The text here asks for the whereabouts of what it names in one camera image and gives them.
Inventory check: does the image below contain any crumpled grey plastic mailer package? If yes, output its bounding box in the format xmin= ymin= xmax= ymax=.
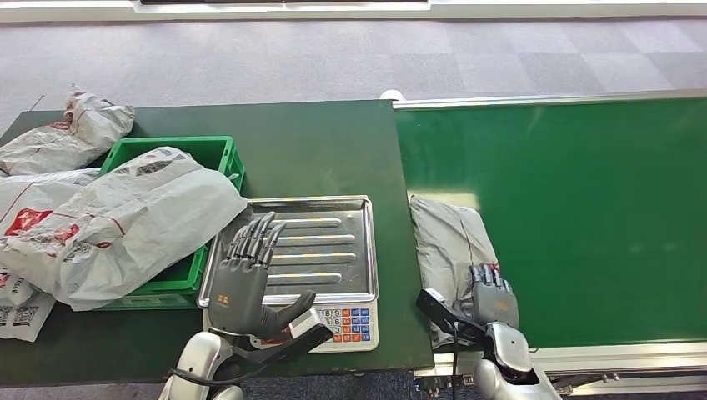
xmin=0 ymin=85 xmax=136 ymax=178

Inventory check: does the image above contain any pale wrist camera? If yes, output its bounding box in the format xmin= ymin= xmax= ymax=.
xmin=243 ymin=307 xmax=334 ymax=367
xmin=415 ymin=287 xmax=489 ymax=347

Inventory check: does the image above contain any electronic scale with steel tray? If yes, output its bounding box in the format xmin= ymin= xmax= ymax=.
xmin=197 ymin=196 xmax=380 ymax=354

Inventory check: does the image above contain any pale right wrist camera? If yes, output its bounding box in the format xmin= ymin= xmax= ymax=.
xmin=415 ymin=287 xmax=489 ymax=347

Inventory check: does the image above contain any green conveyor belt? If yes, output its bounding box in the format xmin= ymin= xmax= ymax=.
xmin=394 ymin=97 xmax=707 ymax=350

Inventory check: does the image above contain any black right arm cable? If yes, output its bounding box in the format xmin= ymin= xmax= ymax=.
xmin=449 ymin=322 xmax=460 ymax=400

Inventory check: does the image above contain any green plastic crate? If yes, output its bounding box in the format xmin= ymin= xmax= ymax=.
xmin=98 ymin=135 xmax=246 ymax=312

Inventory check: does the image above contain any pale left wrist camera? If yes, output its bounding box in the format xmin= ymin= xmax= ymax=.
xmin=243 ymin=307 xmax=334 ymax=367

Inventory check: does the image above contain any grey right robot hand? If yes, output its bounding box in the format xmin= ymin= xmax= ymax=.
xmin=468 ymin=263 xmax=520 ymax=330

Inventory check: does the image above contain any white mailer with red logo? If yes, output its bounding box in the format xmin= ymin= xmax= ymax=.
xmin=0 ymin=167 xmax=101 ymax=249

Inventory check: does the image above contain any white mailer with QR codes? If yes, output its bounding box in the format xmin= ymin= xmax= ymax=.
xmin=0 ymin=292 xmax=57 ymax=343

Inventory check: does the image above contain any small white mailer black text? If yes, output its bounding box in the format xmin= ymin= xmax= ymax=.
xmin=0 ymin=269 xmax=38 ymax=308

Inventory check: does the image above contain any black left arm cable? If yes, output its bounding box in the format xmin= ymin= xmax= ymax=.
xmin=165 ymin=364 xmax=266 ymax=388

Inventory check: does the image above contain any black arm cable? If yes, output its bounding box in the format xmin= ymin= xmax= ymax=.
xmin=165 ymin=364 xmax=266 ymax=388
xmin=449 ymin=322 xmax=460 ymax=400

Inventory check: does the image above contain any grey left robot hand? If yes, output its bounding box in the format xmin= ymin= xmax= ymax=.
xmin=208 ymin=211 xmax=318 ymax=341

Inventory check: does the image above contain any large white plastic mailer package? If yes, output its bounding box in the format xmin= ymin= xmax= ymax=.
xmin=0 ymin=147 xmax=248 ymax=312

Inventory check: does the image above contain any grey red-printed plastic mailer package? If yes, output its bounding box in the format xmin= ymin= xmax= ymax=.
xmin=409 ymin=194 xmax=501 ymax=350

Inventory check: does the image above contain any white raised ledge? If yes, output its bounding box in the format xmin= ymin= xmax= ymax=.
xmin=0 ymin=0 xmax=707 ymax=24

